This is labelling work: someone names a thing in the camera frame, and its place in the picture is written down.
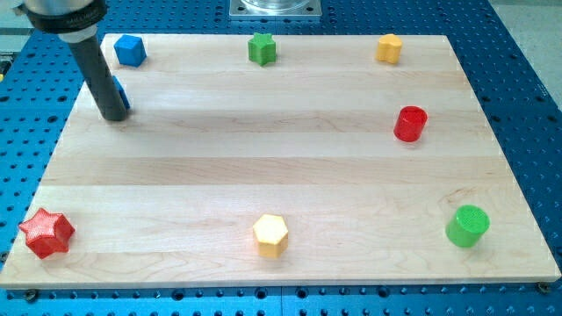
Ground red star block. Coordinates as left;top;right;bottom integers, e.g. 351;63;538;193
18;208;76;259

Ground yellow heart block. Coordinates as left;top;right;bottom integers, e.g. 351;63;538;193
375;33;403;64

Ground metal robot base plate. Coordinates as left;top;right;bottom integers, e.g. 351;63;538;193
229;0;322;18

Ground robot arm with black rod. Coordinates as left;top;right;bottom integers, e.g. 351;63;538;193
5;0;127;121

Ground blue cube block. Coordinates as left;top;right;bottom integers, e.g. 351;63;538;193
113;34;147;67

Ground green star block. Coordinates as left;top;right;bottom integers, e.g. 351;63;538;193
248;32;277;66

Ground green cylinder block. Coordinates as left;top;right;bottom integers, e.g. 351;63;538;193
445;205;490;248

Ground wooden board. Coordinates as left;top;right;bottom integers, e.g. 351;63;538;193
1;34;560;289

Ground yellow hexagon block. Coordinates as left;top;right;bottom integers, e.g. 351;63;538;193
252;214;289;258

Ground red cylinder block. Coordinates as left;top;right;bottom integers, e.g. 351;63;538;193
393;105;428;142

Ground blue block behind rod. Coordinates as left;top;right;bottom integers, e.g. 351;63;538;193
112;75;131;110

